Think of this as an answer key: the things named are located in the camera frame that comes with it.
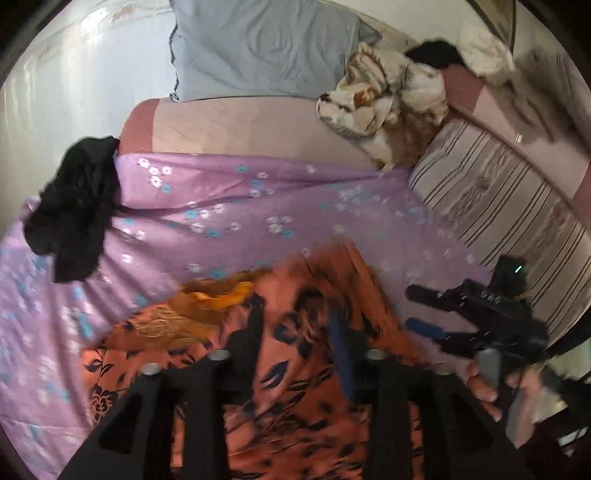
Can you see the blue pillow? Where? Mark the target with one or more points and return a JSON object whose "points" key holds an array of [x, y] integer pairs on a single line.
{"points": [[263, 50]]}

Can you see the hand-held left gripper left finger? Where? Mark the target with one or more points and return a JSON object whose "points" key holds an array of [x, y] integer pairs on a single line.
{"points": [[251, 323]]}

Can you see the person's right hand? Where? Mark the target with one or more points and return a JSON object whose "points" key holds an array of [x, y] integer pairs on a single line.
{"points": [[482, 392]]}

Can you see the purple floral bedsheet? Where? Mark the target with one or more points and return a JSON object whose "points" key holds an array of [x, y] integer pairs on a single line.
{"points": [[231, 207]]}

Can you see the small black cloth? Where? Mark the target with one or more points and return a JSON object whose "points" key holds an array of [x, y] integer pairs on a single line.
{"points": [[434, 53]]}

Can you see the orange black floral garment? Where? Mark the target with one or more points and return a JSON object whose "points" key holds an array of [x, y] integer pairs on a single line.
{"points": [[295, 415]]}

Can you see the striped beige blanket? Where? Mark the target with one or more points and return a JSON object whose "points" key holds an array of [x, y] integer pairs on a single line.
{"points": [[503, 194]]}

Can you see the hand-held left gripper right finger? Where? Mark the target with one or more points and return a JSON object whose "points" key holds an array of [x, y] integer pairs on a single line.
{"points": [[339, 339]]}

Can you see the white crumpled cloth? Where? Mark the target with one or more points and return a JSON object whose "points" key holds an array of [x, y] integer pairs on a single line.
{"points": [[487, 50]]}

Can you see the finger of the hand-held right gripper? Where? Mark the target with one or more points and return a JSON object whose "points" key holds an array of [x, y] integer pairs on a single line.
{"points": [[422, 294], [425, 326]]}

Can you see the beige patterned blanket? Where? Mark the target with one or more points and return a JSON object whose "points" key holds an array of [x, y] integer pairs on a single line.
{"points": [[383, 101]]}

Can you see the grey striped cloth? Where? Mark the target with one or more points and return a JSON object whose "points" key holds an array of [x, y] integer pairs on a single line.
{"points": [[549, 87]]}

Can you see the pink mattress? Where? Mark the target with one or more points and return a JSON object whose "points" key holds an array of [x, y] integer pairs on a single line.
{"points": [[231, 129]]}

